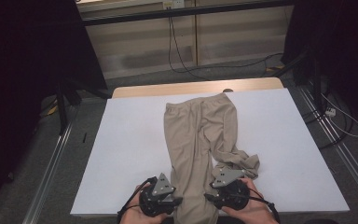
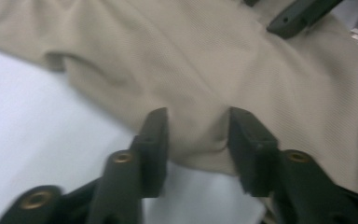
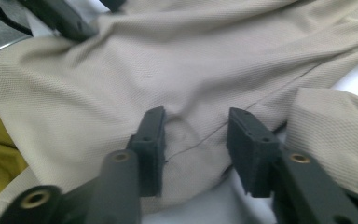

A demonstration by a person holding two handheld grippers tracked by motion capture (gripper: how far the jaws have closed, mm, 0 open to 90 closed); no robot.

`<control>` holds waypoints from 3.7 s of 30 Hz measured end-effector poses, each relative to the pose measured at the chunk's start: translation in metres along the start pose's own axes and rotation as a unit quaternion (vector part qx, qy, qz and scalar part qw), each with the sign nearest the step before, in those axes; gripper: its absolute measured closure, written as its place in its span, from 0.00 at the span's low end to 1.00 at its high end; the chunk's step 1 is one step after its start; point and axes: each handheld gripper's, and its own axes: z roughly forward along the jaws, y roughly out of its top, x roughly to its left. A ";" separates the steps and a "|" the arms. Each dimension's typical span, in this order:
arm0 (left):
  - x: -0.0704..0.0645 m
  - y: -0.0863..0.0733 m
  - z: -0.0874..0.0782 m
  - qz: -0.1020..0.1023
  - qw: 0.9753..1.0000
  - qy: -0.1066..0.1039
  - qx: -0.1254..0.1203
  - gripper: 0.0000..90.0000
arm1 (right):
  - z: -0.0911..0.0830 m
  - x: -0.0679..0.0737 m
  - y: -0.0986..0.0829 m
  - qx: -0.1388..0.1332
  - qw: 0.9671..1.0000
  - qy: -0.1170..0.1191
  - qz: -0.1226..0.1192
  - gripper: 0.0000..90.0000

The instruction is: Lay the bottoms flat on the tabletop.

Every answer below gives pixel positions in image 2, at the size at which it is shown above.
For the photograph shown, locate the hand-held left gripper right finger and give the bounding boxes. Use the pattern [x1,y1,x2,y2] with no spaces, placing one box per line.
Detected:
[227,105,280,198]

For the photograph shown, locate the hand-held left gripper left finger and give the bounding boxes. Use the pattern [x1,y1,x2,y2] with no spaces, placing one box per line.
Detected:
[130,106,171,199]

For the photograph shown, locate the beige garment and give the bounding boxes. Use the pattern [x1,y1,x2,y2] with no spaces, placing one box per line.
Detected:
[0,0,358,198]

